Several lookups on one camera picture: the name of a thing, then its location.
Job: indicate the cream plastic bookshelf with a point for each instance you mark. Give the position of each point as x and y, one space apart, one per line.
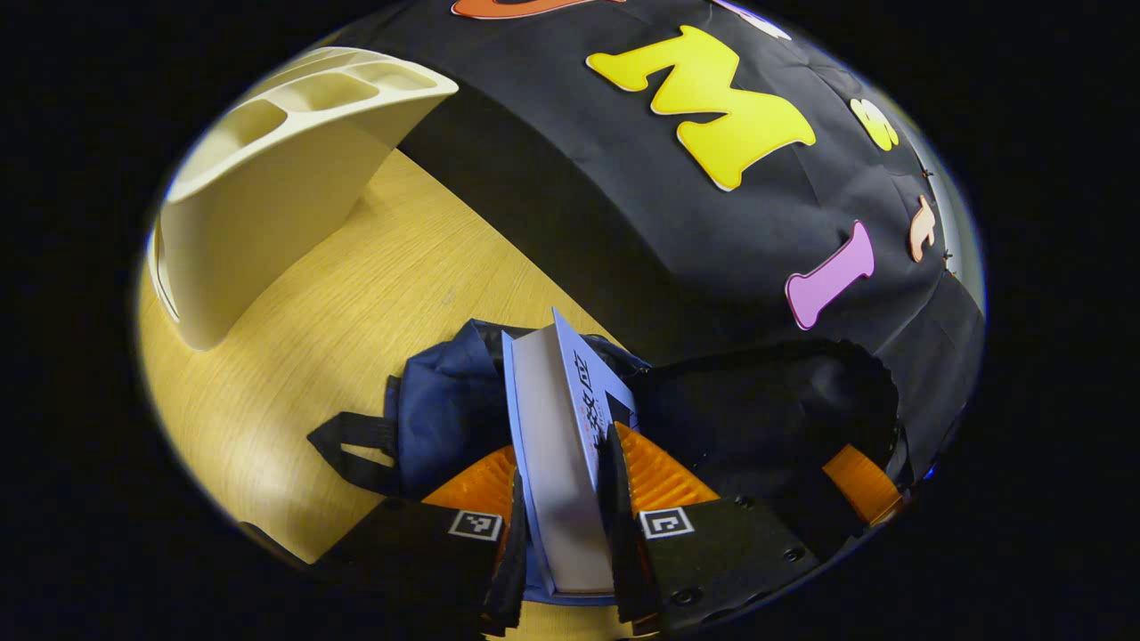
267 196

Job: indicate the blue schoolbag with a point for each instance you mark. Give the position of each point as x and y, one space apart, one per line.
445 418

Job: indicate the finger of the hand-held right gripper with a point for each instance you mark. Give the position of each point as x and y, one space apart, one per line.
859 481

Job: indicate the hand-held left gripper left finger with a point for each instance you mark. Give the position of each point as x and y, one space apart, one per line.
419 561

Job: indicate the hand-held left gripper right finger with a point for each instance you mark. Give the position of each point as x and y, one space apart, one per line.
721 552

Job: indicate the grey-blue book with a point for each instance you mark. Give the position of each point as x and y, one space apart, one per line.
557 463

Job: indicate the black backdrop cloth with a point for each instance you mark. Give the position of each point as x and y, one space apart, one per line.
579 178

